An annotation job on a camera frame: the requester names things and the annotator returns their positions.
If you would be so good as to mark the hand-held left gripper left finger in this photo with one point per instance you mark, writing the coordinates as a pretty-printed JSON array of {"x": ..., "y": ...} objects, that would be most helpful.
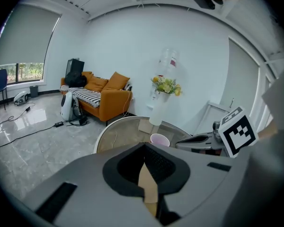
[{"x": 85, "y": 197}]

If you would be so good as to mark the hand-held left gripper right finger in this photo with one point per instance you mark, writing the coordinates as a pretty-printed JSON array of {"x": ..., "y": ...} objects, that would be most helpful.
[{"x": 198, "y": 185}]

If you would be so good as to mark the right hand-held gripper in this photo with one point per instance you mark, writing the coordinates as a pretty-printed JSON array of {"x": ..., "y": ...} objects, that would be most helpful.
[{"x": 239, "y": 133}]

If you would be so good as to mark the red plastic cup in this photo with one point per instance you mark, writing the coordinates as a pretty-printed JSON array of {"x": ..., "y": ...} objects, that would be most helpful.
[{"x": 159, "y": 141}]

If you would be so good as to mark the person's right forearm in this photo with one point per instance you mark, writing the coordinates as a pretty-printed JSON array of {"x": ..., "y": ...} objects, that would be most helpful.
[{"x": 267, "y": 131}]

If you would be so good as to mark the white cabinet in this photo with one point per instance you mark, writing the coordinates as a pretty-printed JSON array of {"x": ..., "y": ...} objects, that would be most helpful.
[{"x": 210, "y": 119}]

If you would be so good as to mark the white vase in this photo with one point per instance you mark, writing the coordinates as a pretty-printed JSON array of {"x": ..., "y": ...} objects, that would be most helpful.
[{"x": 159, "y": 112}]

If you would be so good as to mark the yellow and white flowers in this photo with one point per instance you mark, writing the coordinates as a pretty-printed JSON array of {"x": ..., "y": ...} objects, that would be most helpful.
[{"x": 166, "y": 86}]

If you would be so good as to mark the round beige side table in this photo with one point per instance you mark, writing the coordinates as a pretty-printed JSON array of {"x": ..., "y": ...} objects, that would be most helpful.
[{"x": 123, "y": 133}]

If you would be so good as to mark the person's grey shirt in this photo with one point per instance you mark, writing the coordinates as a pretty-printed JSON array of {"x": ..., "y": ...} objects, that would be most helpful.
[{"x": 269, "y": 174}]

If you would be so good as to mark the white rounded appliance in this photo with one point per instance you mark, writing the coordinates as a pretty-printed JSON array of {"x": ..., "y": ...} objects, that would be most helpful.
[{"x": 67, "y": 106}]

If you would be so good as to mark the orange sofa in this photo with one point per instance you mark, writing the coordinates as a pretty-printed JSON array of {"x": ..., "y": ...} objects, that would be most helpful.
[{"x": 109, "y": 103}]

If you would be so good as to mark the large orange cushion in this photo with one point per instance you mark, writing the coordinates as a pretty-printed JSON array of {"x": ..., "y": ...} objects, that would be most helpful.
[{"x": 117, "y": 80}]

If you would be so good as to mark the black and white striped blanket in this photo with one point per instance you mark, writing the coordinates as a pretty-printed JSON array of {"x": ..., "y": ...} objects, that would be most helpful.
[{"x": 87, "y": 96}]

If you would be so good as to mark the small orange cushion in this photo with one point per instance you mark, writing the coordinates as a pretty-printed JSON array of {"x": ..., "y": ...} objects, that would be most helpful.
[{"x": 95, "y": 84}]

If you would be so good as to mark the small grey box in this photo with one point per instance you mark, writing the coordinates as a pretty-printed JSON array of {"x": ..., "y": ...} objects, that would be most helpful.
[{"x": 33, "y": 91}]

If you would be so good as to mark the white floor device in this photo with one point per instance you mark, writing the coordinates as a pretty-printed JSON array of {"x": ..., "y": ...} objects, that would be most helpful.
[{"x": 21, "y": 98}]

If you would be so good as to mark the black backpack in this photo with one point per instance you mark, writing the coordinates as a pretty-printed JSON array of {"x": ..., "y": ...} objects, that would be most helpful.
[{"x": 75, "y": 79}]

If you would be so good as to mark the black box speaker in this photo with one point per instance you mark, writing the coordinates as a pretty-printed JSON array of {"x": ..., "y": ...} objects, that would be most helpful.
[{"x": 74, "y": 66}]

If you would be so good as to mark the grey roller blind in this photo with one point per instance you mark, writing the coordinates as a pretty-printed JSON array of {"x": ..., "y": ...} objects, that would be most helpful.
[{"x": 23, "y": 34}]

